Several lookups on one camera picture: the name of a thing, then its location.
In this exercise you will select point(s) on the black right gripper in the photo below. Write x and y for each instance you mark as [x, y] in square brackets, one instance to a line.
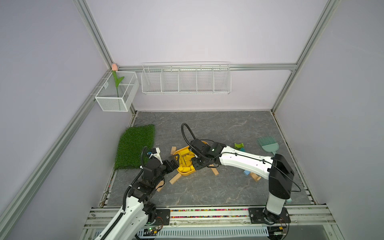
[196, 166]

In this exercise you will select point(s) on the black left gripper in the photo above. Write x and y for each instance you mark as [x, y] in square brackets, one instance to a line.
[170, 168]

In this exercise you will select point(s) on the yellow plastic tub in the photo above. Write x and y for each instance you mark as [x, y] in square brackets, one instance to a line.
[184, 157]

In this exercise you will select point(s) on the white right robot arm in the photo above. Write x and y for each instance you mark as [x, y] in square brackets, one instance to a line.
[275, 169]

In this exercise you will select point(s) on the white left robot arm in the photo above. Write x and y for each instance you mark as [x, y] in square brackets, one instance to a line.
[137, 210]

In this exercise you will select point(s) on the natural wood block lower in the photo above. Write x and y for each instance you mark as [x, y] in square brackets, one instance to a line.
[160, 186]

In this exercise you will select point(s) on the natural wood centre block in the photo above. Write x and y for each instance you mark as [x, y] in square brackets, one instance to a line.
[215, 171]

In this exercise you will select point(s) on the natural wood long block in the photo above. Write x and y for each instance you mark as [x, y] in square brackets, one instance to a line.
[175, 178]

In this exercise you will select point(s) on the green artificial grass mat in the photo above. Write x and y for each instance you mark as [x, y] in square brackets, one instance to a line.
[131, 144]

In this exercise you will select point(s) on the green arch block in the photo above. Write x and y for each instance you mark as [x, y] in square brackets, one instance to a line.
[239, 146]

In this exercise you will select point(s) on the natural wood arch block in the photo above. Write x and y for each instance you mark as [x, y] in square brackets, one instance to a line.
[255, 177]

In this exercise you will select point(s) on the green plastic dustpan brush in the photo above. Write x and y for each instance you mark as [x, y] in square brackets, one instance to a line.
[269, 145]

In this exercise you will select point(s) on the white mesh corner basket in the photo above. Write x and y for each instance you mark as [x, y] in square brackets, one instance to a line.
[107, 98]

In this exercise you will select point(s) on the pink artificial tulip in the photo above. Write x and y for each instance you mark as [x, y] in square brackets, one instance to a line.
[117, 79]

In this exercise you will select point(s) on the white wire shelf basket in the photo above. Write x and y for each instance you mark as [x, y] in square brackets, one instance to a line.
[167, 78]

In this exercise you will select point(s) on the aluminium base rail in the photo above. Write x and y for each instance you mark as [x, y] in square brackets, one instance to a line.
[217, 222]

